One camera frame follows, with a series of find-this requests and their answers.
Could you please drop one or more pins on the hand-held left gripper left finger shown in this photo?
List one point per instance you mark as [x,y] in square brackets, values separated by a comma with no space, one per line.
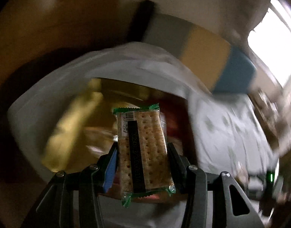
[111,171]

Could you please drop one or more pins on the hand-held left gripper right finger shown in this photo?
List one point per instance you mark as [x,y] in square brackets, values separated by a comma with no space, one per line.
[176,168]

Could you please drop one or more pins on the cracker packet green ends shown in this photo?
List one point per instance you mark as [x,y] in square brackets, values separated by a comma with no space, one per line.
[145,152]

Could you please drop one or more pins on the brown gift box gold interior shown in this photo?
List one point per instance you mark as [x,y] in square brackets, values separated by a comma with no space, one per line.
[71,123]

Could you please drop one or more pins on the wooden nightstand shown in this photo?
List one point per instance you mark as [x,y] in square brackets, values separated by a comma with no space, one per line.
[266,114]

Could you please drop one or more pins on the grey yellow blue headboard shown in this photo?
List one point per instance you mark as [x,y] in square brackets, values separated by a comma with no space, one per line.
[207,52]

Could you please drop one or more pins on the window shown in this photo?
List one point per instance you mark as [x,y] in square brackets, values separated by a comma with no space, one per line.
[278,40]

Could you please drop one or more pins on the brown wooden wardrobe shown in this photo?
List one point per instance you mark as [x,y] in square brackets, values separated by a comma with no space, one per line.
[41,40]

